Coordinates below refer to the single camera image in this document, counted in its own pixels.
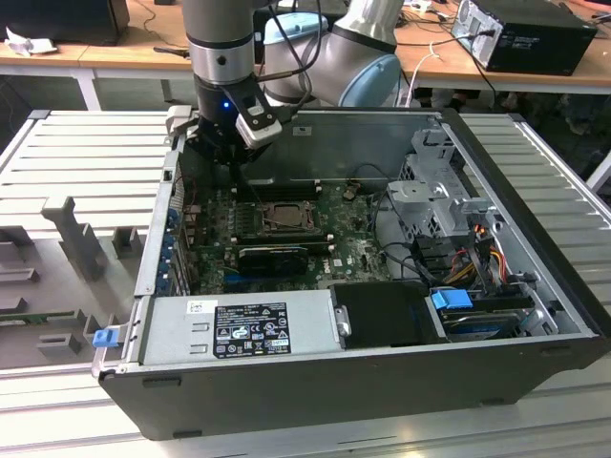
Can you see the silver drive cage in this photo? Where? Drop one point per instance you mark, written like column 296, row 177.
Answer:
column 415, row 195

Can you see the silver power supply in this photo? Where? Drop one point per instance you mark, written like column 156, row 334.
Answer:
column 167, row 329

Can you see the blue case latch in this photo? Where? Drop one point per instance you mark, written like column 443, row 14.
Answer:
column 105, row 339

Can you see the grey parts rack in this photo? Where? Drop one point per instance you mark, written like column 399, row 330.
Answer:
column 71, row 229

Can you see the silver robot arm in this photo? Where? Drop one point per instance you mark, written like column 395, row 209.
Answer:
column 219, row 28

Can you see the black RAM slot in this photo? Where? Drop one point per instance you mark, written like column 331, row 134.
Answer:
column 286, row 238
column 296, row 183
column 296, row 197
column 296, row 193
column 296, row 188
column 286, row 234

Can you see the black monitor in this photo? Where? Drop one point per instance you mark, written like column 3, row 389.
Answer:
column 71, row 19

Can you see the white crumpled paper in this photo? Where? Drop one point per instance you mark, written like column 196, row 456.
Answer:
column 33, row 47

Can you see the blue expansion slot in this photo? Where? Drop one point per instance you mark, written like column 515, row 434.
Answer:
column 231, row 284

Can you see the green RAM stick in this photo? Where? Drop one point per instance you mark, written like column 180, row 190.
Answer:
column 38, row 316

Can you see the white barcode label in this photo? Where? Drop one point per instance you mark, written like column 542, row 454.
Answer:
column 301, row 130

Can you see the wooden desk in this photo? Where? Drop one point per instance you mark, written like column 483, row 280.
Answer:
column 425, row 33
column 119, row 57

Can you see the black graphics card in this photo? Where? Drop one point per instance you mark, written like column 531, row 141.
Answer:
column 272, row 261

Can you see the black PC case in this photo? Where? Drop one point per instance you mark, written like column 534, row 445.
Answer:
column 286, row 396

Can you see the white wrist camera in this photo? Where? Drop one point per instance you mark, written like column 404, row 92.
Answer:
column 258, row 126

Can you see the CPU socket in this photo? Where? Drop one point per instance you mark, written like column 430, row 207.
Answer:
column 291, row 229

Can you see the green motherboard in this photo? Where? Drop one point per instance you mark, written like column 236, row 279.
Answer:
column 353, row 248

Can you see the black desktop PC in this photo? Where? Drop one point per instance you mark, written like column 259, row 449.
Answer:
column 539, row 43

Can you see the black power supply label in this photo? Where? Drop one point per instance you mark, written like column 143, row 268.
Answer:
column 248, row 329

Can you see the hard disk in blue carrier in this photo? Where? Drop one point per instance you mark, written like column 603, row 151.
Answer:
column 451, row 301

